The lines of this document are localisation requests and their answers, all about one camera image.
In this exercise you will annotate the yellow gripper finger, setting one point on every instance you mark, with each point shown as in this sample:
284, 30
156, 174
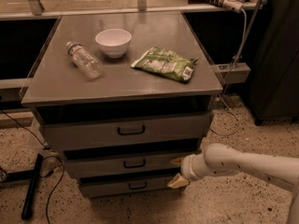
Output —
179, 181
177, 161

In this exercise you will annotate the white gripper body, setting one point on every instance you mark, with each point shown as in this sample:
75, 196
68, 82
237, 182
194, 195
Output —
187, 167

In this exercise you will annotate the grey drawer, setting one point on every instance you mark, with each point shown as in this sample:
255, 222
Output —
127, 159
113, 133
108, 185

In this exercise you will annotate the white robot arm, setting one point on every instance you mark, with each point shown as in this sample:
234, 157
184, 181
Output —
220, 160

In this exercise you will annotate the grey bottom drawer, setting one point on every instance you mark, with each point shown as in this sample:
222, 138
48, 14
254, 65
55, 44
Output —
108, 185

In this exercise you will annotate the grey drawer cabinet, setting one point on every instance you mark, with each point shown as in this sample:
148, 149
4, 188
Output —
59, 93

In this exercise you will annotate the grey top drawer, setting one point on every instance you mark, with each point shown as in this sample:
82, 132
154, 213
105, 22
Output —
113, 133

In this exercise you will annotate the green chip bag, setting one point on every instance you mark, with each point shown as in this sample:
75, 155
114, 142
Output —
166, 63

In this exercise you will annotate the dark cabinet at right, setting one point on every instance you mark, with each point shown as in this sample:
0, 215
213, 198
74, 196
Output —
273, 87

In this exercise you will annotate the clear plastic water bottle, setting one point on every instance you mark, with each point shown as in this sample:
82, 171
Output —
85, 61

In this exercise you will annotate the white ceramic bowl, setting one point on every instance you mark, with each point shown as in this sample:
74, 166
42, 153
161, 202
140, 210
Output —
113, 42

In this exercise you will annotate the black metal stand foot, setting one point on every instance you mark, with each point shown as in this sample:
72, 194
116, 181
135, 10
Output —
33, 177

